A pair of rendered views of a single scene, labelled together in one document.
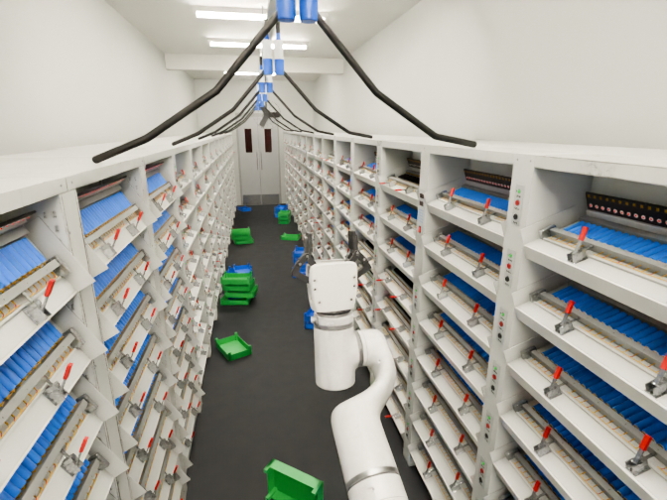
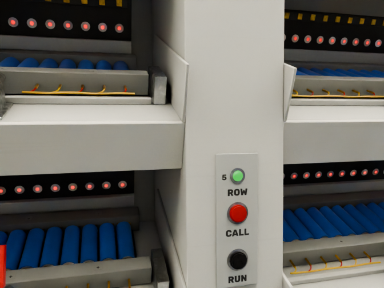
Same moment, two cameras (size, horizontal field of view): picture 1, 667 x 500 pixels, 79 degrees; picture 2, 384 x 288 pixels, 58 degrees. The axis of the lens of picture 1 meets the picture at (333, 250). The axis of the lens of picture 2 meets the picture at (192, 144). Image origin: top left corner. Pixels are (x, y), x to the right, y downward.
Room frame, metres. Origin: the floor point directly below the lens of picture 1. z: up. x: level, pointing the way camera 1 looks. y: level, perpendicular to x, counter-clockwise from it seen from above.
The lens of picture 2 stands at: (0.57, -0.38, 1.10)
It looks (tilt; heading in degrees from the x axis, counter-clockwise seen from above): 3 degrees down; 267
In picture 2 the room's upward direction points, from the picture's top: 1 degrees counter-clockwise
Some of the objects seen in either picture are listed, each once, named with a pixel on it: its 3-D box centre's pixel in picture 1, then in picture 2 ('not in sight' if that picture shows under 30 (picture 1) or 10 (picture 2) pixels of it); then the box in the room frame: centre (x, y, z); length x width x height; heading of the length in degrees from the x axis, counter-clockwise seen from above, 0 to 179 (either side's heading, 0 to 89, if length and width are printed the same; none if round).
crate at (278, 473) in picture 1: (293, 491); not in sight; (1.59, 0.20, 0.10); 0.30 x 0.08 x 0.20; 61
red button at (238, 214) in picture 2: not in sight; (236, 212); (0.51, -0.69, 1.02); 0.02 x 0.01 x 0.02; 11
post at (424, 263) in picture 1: (433, 319); not in sight; (1.90, -0.52, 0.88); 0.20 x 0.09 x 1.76; 101
